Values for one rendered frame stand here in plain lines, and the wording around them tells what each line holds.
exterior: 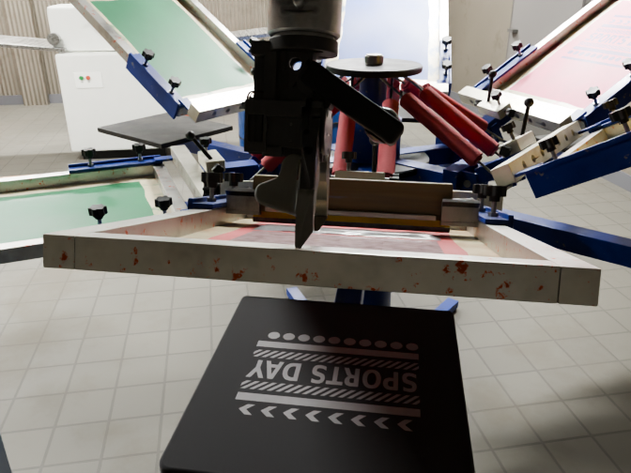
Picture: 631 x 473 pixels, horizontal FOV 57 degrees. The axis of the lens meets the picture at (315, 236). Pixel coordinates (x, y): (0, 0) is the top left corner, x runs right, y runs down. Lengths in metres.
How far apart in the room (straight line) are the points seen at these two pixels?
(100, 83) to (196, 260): 5.01
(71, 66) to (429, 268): 5.17
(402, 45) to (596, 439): 1.85
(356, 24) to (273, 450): 2.38
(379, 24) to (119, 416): 2.10
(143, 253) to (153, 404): 1.90
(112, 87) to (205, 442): 4.85
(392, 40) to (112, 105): 3.31
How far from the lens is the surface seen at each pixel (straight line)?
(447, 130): 1.76
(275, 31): 0.60
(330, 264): 0.60
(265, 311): 1.21
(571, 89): 2.39
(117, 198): 1.89
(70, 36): 5.72
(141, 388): 2.62
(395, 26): 2.97
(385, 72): 1.80
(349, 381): 1.02
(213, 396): 1.01
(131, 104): 5.60
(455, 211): 1.17
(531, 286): 0.61
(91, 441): 2.43
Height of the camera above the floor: 1.59
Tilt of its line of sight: 24 degrees down
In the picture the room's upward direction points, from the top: straight up
